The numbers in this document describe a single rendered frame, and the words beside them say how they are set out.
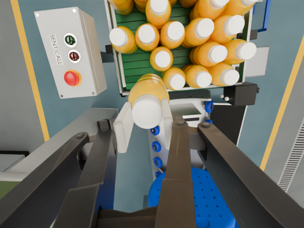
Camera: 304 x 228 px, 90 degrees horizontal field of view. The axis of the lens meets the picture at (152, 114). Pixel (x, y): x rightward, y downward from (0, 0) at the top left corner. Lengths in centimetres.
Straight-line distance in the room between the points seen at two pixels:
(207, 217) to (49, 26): 64
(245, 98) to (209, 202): 35
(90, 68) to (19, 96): 166
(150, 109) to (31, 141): 207
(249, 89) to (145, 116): 44
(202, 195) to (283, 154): 182
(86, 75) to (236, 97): 46
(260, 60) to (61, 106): 168
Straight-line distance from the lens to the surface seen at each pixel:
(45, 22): 47
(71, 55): 42
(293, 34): 193
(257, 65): 75
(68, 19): 44
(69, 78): 43
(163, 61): 40
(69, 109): 180
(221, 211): 57
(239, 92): 57
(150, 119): 19
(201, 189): 62
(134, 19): 61
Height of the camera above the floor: 149
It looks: 70 degrees down
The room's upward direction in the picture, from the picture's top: 178 degrees counter-clockwise
